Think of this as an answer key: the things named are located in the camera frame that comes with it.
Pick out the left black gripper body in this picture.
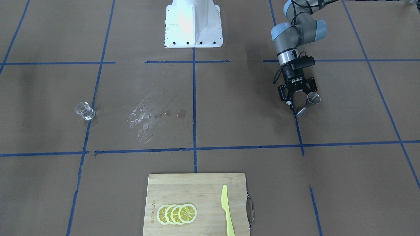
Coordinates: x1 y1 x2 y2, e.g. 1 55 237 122
278 62 318 101

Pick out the steel double jigger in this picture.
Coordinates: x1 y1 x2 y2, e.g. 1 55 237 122
296 92 321 117

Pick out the small clear glass cup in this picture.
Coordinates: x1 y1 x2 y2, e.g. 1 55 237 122
74 102 95 120

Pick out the bamboo cutting board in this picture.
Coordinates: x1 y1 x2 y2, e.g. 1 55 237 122
142 173 250 236

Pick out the yellow plastic knife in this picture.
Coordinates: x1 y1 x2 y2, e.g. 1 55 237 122
221 184 235 236

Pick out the rear lemon slice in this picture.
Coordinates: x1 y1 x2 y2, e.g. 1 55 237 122
157 204 170 225

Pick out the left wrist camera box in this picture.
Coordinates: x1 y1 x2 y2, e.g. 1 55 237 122
291 55 315 70

